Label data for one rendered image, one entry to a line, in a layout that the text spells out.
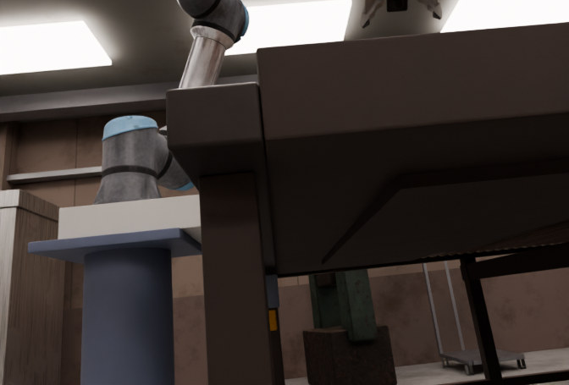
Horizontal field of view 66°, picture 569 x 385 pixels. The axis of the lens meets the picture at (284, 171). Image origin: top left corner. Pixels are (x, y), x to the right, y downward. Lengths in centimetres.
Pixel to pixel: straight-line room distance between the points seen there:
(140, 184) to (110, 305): 24
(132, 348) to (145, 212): 24
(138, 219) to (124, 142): 20
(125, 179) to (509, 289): 480
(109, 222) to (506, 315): 482
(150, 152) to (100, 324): 36
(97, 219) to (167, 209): 13
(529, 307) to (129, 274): 491
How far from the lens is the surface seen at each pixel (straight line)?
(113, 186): 95
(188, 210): 84
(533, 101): 46
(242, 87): 41
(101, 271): 91
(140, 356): 89
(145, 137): 101
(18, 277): 415
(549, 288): 559
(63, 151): 571
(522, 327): 542
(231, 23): 119
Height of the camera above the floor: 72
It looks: 17 degrees up
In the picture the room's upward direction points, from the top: 6 degrees counter-clockwise
